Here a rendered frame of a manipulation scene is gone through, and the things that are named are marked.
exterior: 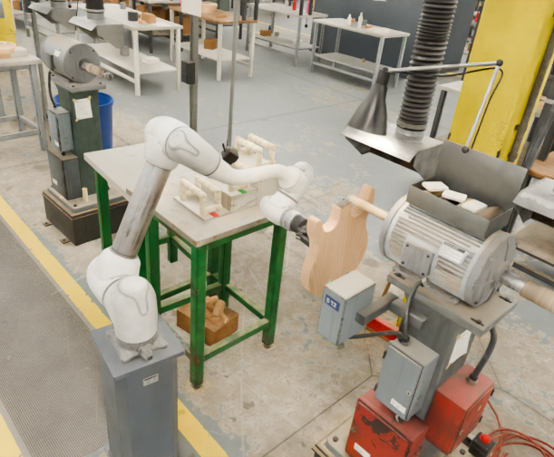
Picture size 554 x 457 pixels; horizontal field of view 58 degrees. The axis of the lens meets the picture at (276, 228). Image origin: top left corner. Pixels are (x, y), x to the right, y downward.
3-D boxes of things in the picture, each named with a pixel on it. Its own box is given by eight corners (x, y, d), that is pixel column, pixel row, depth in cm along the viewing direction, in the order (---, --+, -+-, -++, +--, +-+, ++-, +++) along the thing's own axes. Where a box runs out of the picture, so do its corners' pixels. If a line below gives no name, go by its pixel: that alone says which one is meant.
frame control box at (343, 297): (403, 356, 176) (422, 297, 163) (365, 384, 163) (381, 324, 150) (351, 318, 191) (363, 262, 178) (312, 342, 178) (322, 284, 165)
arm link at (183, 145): (228, 152, 179) (206, 140, 187) (194, 127, 165) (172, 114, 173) (207, 183, 179) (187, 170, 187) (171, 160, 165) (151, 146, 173)
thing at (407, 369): (421, 409, 182) (463, 288, 155) (404, 424, 176) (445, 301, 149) (388, 384, 191) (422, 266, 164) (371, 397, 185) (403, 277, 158)
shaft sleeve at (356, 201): (391, 213, 180) (385, 220, 180) (393, 216, 182) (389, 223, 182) (352, 194, 191) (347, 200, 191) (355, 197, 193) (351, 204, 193)
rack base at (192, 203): (230, 213, 240) (230, 211, 239) (204, 222, 230) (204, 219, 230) (198, 191, 256) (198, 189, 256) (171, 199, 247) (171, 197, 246)
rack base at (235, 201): (257, 205, 249) (257, 189, 245) (230, 214, 239) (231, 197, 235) (223, 185, 266) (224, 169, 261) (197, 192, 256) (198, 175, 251)
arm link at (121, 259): (95, 313, 188) (72, 283, 202) (133, 313, 200) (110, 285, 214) (171, 121, 172) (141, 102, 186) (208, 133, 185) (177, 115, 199)
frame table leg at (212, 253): (218, 298, 330) (223, 173, 285) (210, 302, 327) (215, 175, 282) (212, 295, 334) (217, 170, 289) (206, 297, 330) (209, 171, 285)
